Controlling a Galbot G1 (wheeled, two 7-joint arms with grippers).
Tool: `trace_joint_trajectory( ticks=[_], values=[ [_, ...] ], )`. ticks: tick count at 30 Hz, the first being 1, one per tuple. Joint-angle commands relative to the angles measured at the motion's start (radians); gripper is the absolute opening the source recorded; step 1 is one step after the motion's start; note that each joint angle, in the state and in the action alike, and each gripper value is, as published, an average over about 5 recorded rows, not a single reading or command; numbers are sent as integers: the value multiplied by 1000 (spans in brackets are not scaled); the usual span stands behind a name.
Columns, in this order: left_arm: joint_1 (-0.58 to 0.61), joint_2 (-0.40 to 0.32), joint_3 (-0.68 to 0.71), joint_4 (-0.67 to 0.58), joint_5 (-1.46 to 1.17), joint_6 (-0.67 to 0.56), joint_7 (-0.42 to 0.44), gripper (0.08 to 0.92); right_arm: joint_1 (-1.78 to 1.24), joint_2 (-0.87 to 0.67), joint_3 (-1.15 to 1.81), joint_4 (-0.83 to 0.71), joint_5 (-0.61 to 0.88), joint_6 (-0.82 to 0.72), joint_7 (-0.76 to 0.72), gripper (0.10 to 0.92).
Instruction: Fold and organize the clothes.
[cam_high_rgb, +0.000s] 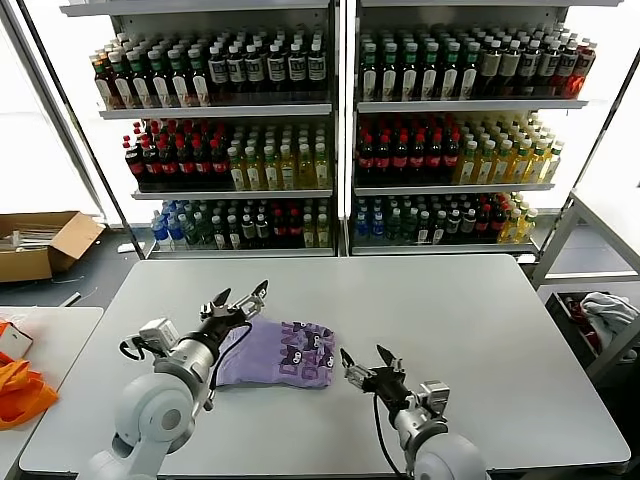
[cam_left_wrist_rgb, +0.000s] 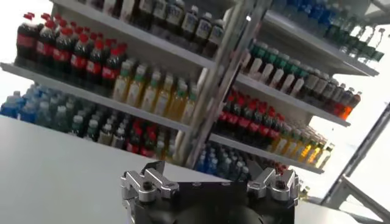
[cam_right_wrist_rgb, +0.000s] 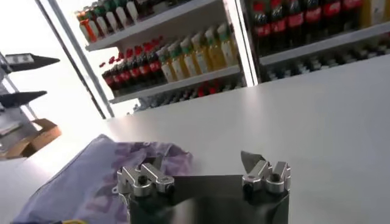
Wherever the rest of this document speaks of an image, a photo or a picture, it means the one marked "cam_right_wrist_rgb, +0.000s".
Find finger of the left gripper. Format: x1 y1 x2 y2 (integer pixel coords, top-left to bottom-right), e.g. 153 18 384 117
4 53 61 74
0 90 48 108

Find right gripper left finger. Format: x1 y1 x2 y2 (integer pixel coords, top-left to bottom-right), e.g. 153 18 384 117
112 156 177 198

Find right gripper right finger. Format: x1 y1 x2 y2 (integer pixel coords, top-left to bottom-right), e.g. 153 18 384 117
240 150 292 195

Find purple t-shirt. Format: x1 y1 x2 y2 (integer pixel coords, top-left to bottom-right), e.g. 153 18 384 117
10 133 196 224

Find open cardboard box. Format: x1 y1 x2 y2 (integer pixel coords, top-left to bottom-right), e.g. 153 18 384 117
0 117 63 161

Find orange red tea bottle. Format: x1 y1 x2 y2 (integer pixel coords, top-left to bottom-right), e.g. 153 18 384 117
76 11 98 43

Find green label tea bottle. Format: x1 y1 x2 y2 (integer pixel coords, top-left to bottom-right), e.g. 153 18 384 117
114 0 129 28
93 4 110 36
103 1 120 31
87 9 101 39
125 0 140 24

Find red cap cola bottle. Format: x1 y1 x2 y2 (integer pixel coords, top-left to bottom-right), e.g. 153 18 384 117
102 69 116 92
286 0 305 49
303 0 324 45
110 65 125 91
146 48 167 85
127 57 143 88
339 0 363 36
136 53 153 86
269 0 289 52
321 0 342 40
118 60 134 89
251 0 272 57

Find white metal beverage shelf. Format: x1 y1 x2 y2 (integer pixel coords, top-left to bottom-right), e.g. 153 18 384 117
237 0 390 83
33 0 254 113

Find yellow juice bottle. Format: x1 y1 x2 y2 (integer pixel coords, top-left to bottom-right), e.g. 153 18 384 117
216 23 240 66
180 36 202 77
168 41 189 80
361 0 388 28
204 27 228 70
157 45 177 83
191 32 214 74

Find white vertical light strip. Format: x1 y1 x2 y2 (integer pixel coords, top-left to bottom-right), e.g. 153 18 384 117
224 0 260 88

